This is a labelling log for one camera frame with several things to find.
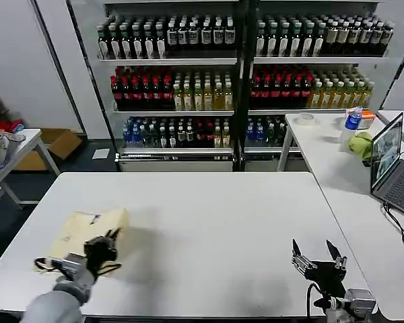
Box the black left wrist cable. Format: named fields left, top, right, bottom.
left=34, top=256, right=123, bottom=279

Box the green crumpled cloth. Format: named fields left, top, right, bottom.
left=347, top=132, right=374, bottom=161

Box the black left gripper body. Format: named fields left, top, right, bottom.
left=83, top=236, right=119, bottom=271

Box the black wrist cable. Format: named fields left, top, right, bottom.
left=34, top=256, right=123, bottom=279
left=305, top=281, right=325, bottom=318

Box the white tape roll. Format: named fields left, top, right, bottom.
left=298, top=112, right=316, bottom=127

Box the orange and white box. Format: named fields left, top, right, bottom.
left=359, top=110, right=377, bottom=131

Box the white table with metal legs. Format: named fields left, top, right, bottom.
left=0, top=129, right=61, bottom=212

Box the white side table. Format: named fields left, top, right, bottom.
left=276, top=112, right=404, bottom=321

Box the grey white cloth pile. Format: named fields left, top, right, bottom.
left=0, top=129, right=27, bottom=166

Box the clear blue-label water bottle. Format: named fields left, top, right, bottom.
left=339, top=106, right=364, bottom=145

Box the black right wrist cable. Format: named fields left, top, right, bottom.
left=305, top=281, right=325, bottom=318

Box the red cloth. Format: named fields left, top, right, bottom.
left=0, top=119, right=25, bottom=134

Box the grey open laptop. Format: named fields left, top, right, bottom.
left=370, top=112, right=404, bottom=222

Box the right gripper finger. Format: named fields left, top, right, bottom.
left=291, top=238, right=319, bottom=275
left=325, top=240, right=348, bottom=270

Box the brown cardboard box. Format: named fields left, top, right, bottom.
left=13, top=129, right=83, bottom=172

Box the shelf rack with bottles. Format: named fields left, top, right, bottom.
left=66, top=0, right=395, bottom=172

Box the black laptop cable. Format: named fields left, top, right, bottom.
left=382, top=201, right=404, bottom=262

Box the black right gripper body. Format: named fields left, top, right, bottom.
left=303, top=260, right=347, bottom=299

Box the cream yellow shirt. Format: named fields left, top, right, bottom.
left=33, top=207, right=131, bottom=277

